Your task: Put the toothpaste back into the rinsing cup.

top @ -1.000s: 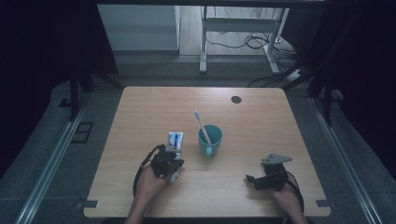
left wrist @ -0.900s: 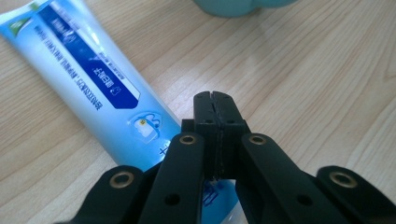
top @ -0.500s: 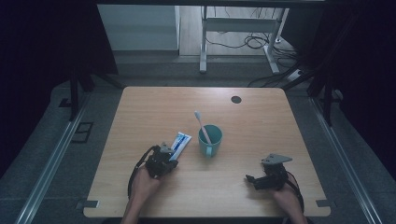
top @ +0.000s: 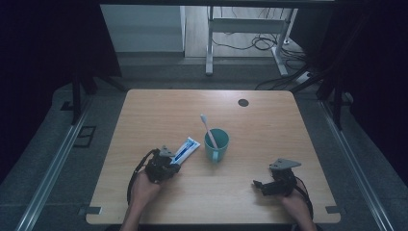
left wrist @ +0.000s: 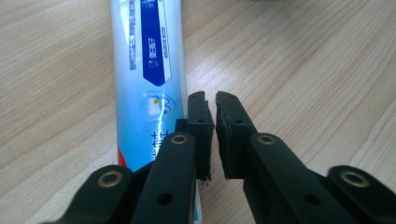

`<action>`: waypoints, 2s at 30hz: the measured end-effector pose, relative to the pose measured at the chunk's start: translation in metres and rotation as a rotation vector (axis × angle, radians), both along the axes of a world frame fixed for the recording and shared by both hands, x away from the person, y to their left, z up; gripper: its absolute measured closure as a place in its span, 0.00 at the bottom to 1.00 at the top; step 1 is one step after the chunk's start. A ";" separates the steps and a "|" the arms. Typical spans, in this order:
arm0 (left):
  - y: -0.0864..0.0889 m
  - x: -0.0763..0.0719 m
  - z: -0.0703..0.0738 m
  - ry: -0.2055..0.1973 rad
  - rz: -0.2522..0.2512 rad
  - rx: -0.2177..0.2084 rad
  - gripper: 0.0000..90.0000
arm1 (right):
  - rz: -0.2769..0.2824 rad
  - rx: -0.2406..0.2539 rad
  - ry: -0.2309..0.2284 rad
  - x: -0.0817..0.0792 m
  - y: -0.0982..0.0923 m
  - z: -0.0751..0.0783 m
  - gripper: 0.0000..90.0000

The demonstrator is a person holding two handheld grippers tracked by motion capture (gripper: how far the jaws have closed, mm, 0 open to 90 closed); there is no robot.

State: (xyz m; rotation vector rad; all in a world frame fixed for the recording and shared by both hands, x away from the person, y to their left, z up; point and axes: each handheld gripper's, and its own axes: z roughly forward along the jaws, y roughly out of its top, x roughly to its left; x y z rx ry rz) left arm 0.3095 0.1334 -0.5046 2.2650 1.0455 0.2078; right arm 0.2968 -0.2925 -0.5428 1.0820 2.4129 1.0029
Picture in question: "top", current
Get dark curtain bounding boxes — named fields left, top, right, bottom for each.
left=0, top=0, right=123, bottom=186
left=288, top=0, right=408, bottom=191

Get metal floor rail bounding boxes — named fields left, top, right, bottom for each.
left=13, top=95, right=94, bottom=231
left=319, top=99, right=388, bottom=231

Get left hand-held gripper cable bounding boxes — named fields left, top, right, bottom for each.
left=126, top=147, right=161, bottom=205

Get pink toothbrush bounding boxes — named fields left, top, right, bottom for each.
left=199, top=113, right=220, bottom=150

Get teal cup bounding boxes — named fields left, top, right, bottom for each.
left=204, top=128, right=231, bottom=165

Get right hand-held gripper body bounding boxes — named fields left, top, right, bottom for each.
left=261, top=158, right=303, bottom=197

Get white power strip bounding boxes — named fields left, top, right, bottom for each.
left=294, top=70, right=314, bottom=86

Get white partition panel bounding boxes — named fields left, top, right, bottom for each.
left=99, top=4, right=187, bottom=53

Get white metal desk frame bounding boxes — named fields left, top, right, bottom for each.
left=205, top=6, right=299, bottom=77

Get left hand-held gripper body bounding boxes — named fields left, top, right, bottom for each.
left=144, top=145, right=177, bottom=185

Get black floor cables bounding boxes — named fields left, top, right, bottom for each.
left=211, top=33, right=309, bottom=63

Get right hand-held gripper cable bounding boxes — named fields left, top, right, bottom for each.
left=293, top=175, right=316, bottom=223

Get black metal stand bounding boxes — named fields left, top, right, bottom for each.
left=61, top=71, right=128, bottom=126
left=290, top=71, right=354, bottom=131

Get hand-held gripper cable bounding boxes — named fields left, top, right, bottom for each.
left=293, top=175, right=316, bottom=223
left=126, top=147, right=161, bottom=205

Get person's left hand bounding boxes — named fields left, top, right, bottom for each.
left=129, top=170, right=162, bottom=207

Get person's right hand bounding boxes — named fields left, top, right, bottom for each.
left=278, top=188, right=312, bottom=220

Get white and blue toothpaste tube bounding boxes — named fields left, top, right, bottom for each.
left=170, top=136, right=202, bottom=167

